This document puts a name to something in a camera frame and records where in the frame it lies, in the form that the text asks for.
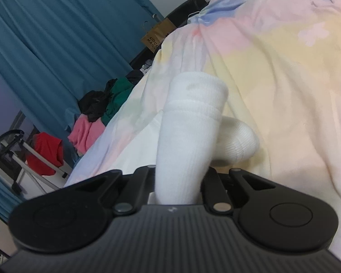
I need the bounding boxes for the red garment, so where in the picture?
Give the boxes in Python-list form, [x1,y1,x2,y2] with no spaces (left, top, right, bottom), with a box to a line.
[26,132,64,177]

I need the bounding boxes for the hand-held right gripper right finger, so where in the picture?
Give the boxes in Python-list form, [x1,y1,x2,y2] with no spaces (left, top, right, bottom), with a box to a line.
[200,168,276,214]

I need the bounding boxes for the pink garment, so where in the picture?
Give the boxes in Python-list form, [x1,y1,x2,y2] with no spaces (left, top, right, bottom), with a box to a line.
[68,114,105,155]

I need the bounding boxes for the black sofa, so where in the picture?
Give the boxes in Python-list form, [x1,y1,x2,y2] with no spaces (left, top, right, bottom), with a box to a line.
[129,0,209,67]

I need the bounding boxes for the pastel tie-dye blanket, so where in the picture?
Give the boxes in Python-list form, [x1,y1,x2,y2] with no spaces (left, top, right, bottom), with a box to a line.
[64,0,341,265]

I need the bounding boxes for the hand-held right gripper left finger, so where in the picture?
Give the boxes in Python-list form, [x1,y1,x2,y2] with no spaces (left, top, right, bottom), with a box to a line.
[64,165,159,216]

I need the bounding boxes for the brown paper bag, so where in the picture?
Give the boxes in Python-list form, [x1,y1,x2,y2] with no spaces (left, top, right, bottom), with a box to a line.
[140,17,178,53]

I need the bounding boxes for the grey box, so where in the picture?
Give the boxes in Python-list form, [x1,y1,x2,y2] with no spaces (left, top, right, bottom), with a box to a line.
[0,215,18,258]

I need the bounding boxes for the white sweatpants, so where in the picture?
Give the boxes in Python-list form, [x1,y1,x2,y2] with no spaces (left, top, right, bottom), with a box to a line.
[114,72,260,205]

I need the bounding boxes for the black clothes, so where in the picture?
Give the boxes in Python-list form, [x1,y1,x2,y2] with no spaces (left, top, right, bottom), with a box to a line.
[79,70,144,121]

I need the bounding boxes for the blue curtain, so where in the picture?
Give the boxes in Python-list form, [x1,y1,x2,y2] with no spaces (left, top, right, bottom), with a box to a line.
[0,168,25,222]
[0,0,174,137]

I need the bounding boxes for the green garment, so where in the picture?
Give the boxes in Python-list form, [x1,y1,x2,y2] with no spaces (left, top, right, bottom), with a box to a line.
[102,77,135,126]

